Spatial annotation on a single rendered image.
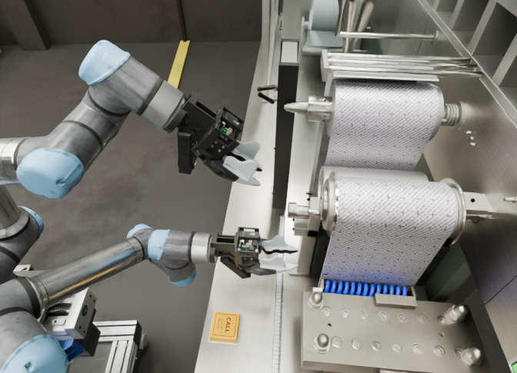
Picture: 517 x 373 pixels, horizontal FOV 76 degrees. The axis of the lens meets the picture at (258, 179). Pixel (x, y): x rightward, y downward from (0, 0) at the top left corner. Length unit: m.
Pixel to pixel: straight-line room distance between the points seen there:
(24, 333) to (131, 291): 1.44
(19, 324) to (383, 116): 0.84
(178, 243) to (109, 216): 1.73
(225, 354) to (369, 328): 0.36
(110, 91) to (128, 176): 2.21
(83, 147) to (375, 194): 0.54
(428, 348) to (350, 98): 0.59
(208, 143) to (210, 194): 1.90
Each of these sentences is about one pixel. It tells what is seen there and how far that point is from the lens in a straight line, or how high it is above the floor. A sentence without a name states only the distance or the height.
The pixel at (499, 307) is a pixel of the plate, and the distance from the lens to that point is 0.83.
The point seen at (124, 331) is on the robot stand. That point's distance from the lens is 1.80.
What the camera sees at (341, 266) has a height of 1.10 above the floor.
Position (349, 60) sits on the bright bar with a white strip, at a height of 1.46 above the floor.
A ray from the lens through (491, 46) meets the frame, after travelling 1.01.
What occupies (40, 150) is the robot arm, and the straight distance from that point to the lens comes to 0.57.
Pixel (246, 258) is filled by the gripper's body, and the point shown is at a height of 1.11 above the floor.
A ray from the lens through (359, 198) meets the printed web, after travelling 0.71.
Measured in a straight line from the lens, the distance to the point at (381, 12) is 1.59.
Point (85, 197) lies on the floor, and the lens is 2.74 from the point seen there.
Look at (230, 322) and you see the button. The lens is 0.96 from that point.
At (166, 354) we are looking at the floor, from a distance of 1.95.
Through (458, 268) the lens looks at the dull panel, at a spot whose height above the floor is 1.09.
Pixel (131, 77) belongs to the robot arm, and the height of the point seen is 1.56.
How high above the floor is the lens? 1.81
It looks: 45 degrees down
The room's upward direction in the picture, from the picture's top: straight up
